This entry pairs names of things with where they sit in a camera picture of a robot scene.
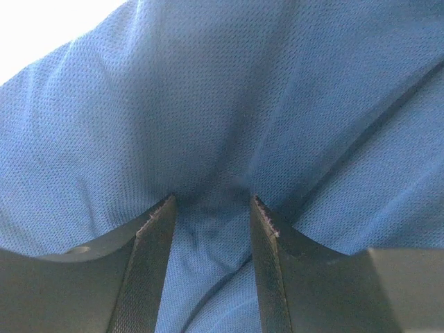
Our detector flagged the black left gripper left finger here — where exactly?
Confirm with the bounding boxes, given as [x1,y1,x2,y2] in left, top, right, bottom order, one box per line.
[1,195,176,332]

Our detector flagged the navy blue shorts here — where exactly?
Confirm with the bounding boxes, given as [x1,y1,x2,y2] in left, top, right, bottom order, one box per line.
[1,1,443,332]

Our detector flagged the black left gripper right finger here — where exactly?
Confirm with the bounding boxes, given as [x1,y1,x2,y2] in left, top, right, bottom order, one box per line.
[250,197,443,332]

